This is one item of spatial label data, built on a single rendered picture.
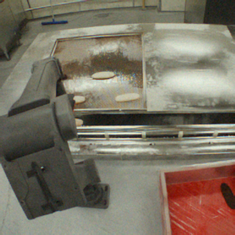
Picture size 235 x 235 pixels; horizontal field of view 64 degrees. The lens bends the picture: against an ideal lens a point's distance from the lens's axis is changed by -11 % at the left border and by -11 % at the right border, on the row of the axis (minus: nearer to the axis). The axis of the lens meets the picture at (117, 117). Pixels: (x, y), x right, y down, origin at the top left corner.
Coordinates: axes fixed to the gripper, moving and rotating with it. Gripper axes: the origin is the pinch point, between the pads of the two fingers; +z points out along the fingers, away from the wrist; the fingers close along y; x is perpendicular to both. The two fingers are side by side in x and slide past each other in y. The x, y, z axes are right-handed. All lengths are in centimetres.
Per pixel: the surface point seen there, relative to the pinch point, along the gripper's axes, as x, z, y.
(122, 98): 18.7, 2.8, -14.1
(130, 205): 22.9, 11.0, 26.6
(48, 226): -4.0, 11.0, 36.1
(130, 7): 10, 94, -368
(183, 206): 40.3, 10.6, 27.4
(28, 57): -52, 13, -69
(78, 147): 2.8, 7.2, 6.5
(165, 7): 77, 85, -338
